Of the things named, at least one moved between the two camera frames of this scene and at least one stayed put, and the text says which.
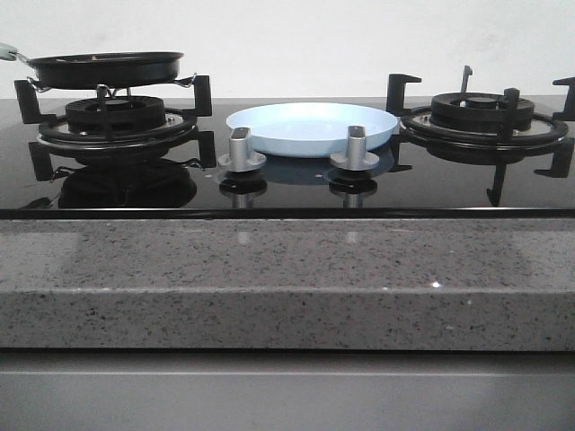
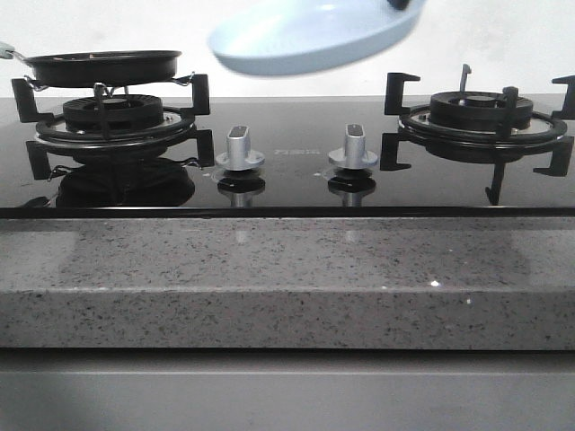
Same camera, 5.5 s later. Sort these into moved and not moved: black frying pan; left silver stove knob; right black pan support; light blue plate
Moved: light blue plate
Not moved: black frying pan; left silver stove knob; right black pan support
